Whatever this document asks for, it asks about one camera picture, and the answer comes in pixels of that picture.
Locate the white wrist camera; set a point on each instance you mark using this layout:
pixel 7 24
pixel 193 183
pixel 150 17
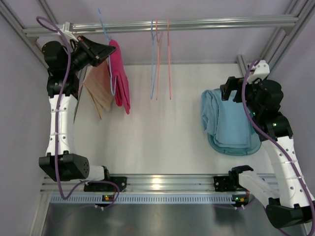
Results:
pixel 67 30
pixel 260 71

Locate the pink empty hanger left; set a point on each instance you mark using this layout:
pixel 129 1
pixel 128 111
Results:
pixel 158 59

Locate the aluminium hanging rail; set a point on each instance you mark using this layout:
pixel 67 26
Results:
pixel 190 24

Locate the blue hanger of pink trousers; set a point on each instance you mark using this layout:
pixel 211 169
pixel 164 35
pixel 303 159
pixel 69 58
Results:
pixel 105 32

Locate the light blue trousers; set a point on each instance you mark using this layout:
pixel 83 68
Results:
pixel 225 121

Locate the left aluminium frame post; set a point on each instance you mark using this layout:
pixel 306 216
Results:
pixel 13 20

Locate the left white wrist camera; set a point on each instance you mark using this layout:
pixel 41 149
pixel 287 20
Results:
pixel 67 30

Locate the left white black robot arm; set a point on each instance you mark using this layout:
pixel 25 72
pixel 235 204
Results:
pixel 61 162

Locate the aluminium frame post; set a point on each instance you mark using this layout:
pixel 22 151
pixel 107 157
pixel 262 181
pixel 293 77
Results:
pixel 13 20
pixel 282 38

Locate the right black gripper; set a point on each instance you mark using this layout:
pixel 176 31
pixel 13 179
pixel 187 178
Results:
pixel 237 91

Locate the pink empty hanger right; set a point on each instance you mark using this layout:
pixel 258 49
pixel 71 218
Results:
pixel 169 60

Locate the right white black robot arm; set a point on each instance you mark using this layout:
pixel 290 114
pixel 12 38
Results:
pixel 292 204

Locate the pink empty hanger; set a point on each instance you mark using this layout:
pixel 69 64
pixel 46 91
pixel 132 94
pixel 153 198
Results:
pixel 169 60
pixel 158 59

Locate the slotted grey cable duct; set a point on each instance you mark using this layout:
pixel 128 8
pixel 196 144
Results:
pixel 127 198

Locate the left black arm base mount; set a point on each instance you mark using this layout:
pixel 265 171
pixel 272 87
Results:
pixel 101 186

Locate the magenta pink trousers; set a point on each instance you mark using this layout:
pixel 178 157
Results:
pixel 119 80

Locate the teal plastic bin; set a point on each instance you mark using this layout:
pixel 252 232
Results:
pixel 233 150

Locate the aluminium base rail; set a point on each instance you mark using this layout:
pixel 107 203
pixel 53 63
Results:
pixel 141 183

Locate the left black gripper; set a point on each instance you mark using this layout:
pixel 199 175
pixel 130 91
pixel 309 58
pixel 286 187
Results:
pixel 93 54

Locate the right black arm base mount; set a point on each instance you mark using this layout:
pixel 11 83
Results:
pixel 226 184

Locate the right aluminium frame post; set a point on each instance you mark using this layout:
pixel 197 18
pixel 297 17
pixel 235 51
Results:
pixel 282 38

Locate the beige trousers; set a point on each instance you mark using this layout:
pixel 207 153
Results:
pixel 97 83

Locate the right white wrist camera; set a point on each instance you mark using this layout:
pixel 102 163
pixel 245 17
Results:
pixel 260 71

